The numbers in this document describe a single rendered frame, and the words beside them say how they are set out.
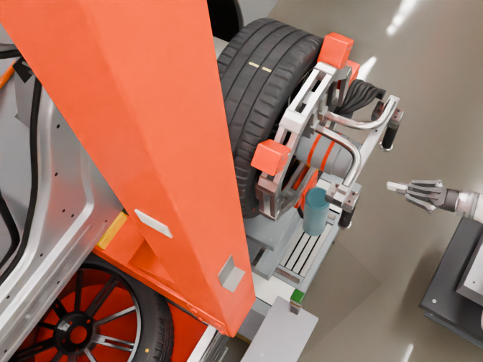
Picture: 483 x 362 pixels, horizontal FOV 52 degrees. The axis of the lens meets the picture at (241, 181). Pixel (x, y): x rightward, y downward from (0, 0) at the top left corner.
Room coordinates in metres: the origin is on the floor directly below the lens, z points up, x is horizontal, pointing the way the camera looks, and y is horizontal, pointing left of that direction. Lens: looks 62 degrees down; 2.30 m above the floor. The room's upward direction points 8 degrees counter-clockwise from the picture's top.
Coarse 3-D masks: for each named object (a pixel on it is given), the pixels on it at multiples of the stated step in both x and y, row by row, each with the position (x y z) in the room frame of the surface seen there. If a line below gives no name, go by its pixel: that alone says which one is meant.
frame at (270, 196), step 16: (320, 64) 0.97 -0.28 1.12; (320, 80) 0.93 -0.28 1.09; (336, 80) 1.08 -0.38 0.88; (304, 96) 0.87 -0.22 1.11; (320, 96) 0.86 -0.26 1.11; (288, 112) 0.82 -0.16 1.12; (304, 112) 0.81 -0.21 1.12; (288, 128) 0.77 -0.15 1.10; (304, 128) 0.78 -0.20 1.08; (288, 144) 0.74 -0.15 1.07; (288, 160) 0.71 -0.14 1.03; (272, 176) 0.69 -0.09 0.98; (272, 192) 0.65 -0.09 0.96; (288, 192) 0.80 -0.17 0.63; (272, 208) 0.65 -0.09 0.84; (288, 208) 0.72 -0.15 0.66
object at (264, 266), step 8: (296, 216) 0.90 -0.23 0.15; (296, 224) 0.86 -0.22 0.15; (288, 232) 0.83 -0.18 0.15; (296, 232) 0.84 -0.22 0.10; (248, 240) 0.82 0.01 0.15; (288, 240) 0.78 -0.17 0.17; (248, 248) 0.78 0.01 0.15; (256, 248) 0.78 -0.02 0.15; (264, 248) 0.76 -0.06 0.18; (280, 248) 0.76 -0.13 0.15; (256, 256) 0.72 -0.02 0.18; (264, 256) 0.72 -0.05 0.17; (272, 256) 0.72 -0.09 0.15; (280, 256) 0.72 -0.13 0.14; (256, 264) 0.69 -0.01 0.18; (264, 264) 0.69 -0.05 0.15; (272, 264) 0.69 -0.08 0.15; (256, 272) 0.67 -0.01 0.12; (264, 272) 0.66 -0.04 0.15; (272, 272) 0.66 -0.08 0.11
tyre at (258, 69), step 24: (264, 24) 1.14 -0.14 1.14; (240, 48) 1.03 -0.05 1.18; (264, 48) 1.02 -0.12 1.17; (288, 48) 1.01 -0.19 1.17; (312, 48) 1.01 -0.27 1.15; (240, 72) 0.95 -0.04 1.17; (264, 72) 0.93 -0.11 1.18; (288, 72) 0.91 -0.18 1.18; (240, 96) 0.87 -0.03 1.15; (264, 96) 0.85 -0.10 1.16; (240, 120) 0.81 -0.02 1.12; (264, 120) 0.79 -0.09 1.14; (240, 144) 0.76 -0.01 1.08; (240, 168) 0.71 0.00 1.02; (240, 192) 0.67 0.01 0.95
